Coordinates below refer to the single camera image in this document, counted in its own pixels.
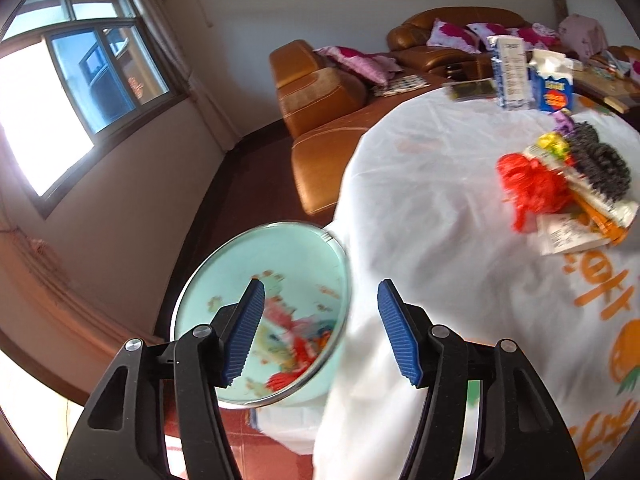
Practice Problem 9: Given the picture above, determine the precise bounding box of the black knitted scrubber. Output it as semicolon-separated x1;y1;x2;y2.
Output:
564;122;633;207

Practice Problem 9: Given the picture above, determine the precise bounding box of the wooden coffee table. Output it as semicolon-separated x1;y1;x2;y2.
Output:
570;65;640;116

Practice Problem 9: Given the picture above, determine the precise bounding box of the red mesh bag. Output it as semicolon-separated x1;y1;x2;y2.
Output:
496;152;572;234

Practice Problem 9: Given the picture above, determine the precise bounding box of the brown leather armchair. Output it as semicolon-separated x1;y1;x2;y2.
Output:
600;45;640;81

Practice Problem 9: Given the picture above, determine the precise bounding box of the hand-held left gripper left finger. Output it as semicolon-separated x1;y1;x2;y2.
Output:
55;278;266;480

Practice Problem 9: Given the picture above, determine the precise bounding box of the yellow wrapper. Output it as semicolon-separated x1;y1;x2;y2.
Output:
536;132;572;162

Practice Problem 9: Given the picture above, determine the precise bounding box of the light green enamel basin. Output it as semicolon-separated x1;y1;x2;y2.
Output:
170;221;353;407

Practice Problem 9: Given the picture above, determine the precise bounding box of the tall white box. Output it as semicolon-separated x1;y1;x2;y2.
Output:
489;35;535;112

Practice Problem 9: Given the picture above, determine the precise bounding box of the checkered cloth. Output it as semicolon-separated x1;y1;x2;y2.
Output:
371;73;427;98

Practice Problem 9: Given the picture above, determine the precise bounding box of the brown leather three-seat sofa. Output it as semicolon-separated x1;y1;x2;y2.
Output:
386;6;561;81

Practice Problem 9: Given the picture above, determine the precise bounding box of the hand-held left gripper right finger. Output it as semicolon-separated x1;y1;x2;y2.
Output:
377;280;586;480

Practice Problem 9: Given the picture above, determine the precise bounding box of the peach curtain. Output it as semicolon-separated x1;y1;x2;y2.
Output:
0;200;171;356

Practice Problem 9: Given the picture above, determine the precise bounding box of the beige curtain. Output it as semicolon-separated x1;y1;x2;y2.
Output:
125;0;242;153

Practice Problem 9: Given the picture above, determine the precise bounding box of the white plastic bag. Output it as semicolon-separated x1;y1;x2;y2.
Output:
249;400;332;457

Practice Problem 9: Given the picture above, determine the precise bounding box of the brown leather chaise sofa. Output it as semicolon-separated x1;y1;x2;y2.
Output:
269;40;451;216

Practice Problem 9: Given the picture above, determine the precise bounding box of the sliding glass window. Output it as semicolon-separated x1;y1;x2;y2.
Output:
0;0;187;221

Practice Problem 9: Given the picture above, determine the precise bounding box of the dark green seaweed packet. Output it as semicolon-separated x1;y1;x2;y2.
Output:
446;80;497;104

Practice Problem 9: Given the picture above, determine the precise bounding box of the pink cloth-covered chair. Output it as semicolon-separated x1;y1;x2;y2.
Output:
557;14;609;61

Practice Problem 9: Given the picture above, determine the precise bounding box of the white orange-print plastic tablecloth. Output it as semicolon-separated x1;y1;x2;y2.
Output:
312;85;640;480

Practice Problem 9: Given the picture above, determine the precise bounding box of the clear white snack wrapper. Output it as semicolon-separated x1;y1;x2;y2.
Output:
522;144;640;231

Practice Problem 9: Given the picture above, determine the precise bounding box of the white fruit jelly packet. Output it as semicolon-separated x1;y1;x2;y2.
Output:
539;211;615;257

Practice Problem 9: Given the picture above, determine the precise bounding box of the purple wrapper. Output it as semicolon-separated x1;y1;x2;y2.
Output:
552;109;577;137

